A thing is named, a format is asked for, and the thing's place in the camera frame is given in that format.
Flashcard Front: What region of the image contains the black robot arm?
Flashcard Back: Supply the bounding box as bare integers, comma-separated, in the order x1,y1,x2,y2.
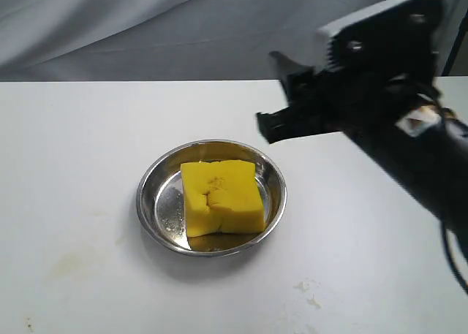
256,51,467,251

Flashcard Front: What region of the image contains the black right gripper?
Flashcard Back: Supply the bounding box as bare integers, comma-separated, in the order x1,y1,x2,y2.
256,50,440,143

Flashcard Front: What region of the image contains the grey backdrop cloth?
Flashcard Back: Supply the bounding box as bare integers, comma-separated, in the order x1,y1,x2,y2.
1,0,467,81

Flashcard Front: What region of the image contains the round stainless steel dish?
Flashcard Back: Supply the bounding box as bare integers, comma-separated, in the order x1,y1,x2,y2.
135,140,287,257

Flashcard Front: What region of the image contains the yellow sponge block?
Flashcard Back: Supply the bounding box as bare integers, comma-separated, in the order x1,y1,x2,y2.
181,160,266,238

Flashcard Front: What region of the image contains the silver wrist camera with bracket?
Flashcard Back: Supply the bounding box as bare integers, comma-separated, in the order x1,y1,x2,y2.
312,0,445,72

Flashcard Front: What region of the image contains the black stand pole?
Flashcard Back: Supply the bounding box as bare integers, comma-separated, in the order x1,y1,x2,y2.
441,16,467,77

